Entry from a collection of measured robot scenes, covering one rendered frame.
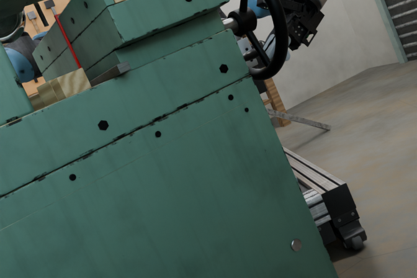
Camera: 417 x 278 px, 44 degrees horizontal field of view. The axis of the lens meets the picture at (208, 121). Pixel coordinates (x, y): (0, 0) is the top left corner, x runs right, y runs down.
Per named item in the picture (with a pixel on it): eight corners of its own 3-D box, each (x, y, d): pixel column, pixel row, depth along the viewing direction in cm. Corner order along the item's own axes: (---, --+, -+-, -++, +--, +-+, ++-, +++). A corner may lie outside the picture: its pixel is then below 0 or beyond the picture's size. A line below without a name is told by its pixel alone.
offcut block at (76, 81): (92, 87, 81) (82, 67, 81) (66, 98, 79) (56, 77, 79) (84, 92, 85) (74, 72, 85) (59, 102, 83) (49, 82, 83)
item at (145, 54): (226, 30, 93) (217, 8, 92) (125, 73, 83) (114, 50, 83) (148, 69, 128) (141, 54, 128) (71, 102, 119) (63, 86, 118)
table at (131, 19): (273, -17, 92) (260, -49, 91) (124, 43, 78) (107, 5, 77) (152, 53, 145) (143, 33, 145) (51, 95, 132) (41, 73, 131)
